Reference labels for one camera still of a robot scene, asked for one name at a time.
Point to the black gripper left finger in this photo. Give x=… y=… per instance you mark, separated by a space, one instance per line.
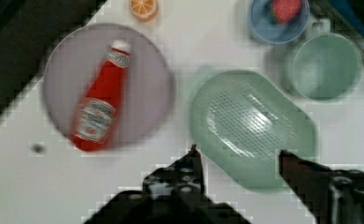
x=187 y=172

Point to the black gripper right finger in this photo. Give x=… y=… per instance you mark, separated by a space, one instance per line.
x=332 y=196

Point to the green plastic strainer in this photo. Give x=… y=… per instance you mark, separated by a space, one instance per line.
x=241 y=122

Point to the grey round plate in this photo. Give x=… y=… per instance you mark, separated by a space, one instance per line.
x=74 y=64

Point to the red ketchup bottle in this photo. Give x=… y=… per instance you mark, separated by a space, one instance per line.
x=98 y=110

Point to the green mug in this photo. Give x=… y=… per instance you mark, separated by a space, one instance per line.
x=325 y=67

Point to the blue bowl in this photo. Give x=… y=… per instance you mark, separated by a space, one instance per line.
x=263 y=28

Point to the orange slice toy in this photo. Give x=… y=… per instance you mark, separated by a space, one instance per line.
x=144 y=10

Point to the red strawberry toy in bowl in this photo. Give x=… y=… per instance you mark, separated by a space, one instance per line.
x=283 y=11

